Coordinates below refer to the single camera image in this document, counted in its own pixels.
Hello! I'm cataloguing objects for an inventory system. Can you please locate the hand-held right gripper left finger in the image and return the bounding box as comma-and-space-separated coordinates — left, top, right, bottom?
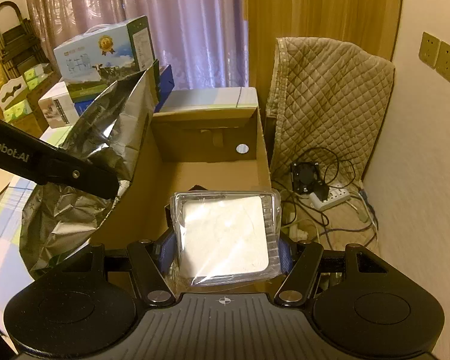
62, 230, 178, 306

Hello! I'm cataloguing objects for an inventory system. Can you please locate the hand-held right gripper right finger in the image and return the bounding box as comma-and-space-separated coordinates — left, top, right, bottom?
273, 234, 389, 304

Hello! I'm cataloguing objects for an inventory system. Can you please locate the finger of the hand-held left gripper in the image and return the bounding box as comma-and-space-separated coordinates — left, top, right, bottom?
47, 150, 120, 200

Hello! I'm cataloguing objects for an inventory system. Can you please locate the white pad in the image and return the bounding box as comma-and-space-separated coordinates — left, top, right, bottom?
169, 190, 284, 289

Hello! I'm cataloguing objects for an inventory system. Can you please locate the silver foil bag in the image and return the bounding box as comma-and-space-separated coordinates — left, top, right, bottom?
19, 68, 160, 282

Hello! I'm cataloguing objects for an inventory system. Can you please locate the stack of green tissue packs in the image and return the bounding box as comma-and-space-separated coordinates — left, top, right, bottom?
3, 64, 55, 122

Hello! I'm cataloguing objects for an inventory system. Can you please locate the white carved wooden board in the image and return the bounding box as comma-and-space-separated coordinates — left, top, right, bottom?
0, 76, 30, 111

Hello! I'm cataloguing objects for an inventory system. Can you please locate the white product box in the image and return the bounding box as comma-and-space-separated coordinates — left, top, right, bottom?
38, 81, 79, 129

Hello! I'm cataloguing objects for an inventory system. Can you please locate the brown cardboard storage box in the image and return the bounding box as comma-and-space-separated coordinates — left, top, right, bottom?
26, 71, 66, 128

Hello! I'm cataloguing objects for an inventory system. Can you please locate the white power strip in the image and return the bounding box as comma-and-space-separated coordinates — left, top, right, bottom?
309, 188, 351, 211

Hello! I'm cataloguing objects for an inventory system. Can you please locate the small black fan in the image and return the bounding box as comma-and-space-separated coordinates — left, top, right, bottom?
289, 162, 321, 195

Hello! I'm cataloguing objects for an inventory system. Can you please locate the dark folding stool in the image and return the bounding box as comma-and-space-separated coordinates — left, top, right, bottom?
0, 2, 50, 79

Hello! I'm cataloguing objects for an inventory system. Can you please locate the milk carton with cow print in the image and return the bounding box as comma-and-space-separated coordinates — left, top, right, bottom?
53, 16, 160, 102

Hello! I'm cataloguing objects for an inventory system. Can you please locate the blue printed box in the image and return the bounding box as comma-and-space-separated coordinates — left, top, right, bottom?
75, 64, 173, 117

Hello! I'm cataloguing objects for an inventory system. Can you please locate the beige quilted cover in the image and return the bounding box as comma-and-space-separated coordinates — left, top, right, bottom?
266, 37, 395, 196

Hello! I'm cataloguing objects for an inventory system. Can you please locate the purple curtain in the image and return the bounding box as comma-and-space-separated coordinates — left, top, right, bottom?
22, 0, 250, 91

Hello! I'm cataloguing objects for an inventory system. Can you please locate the wooden door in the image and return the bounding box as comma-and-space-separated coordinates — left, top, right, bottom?
245, 0, 404, 94

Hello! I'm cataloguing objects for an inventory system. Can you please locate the white floor cable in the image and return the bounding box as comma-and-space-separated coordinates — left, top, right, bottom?
281, 215, 325, 242

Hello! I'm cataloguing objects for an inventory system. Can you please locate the black floor cable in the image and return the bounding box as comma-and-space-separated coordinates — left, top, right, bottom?
277, 146, 364, 233

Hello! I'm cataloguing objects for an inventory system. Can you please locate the beige wall socket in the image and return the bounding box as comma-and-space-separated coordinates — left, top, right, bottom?
434, 41, 450, 84
419, 32, 441, 69

